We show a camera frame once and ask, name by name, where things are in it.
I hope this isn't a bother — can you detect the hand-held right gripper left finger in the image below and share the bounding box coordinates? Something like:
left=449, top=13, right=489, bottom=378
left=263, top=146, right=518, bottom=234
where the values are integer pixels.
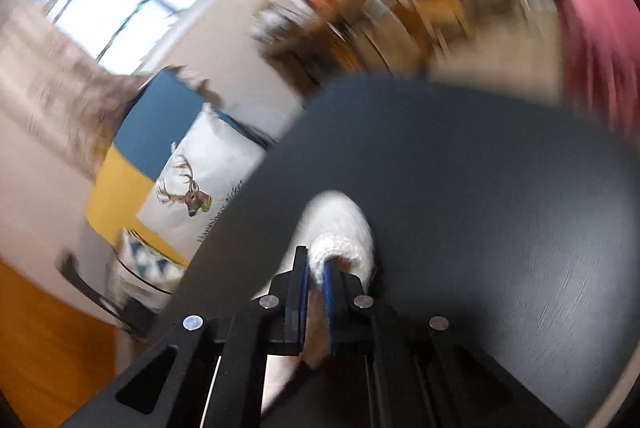
left=60, top=245, right=308, bottom=428

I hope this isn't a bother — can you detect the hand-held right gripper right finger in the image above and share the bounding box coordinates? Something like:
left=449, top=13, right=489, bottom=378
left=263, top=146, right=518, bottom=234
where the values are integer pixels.
left=322, top=260, right=571, bottom=428

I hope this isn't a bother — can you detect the cream knitted sweater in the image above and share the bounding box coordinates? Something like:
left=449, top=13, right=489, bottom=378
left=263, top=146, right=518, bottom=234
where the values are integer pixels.
left=250, top=190, right=376, bottom=414

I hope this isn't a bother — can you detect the triangle and animal print pillow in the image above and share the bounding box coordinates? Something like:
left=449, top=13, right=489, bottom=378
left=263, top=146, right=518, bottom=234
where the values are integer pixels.
left=107, top=230, right=191, bottom=303

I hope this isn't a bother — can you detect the white deer print pillow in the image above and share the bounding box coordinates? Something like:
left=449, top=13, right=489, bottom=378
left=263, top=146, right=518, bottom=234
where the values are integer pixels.
left=137, top=102, right=281, bottom=266

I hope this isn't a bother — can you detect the grey yellow blue sofa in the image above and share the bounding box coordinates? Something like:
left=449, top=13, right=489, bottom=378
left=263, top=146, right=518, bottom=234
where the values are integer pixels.
left=60, top=68, right=306, bottom=339

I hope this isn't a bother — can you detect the orange wooden wardrobe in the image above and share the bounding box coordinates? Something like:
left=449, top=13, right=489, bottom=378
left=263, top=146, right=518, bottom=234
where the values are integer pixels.
left=0, top=260, right=126, bottom=428

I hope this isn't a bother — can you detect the wooden side table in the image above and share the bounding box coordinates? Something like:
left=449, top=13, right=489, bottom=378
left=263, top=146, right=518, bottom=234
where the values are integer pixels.
left=260, top=0, right=451, bottom=76

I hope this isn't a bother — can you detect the person's pink clothing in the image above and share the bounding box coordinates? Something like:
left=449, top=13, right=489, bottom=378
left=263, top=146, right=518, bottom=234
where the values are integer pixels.
left=530, top=0, right=640, bottom=129

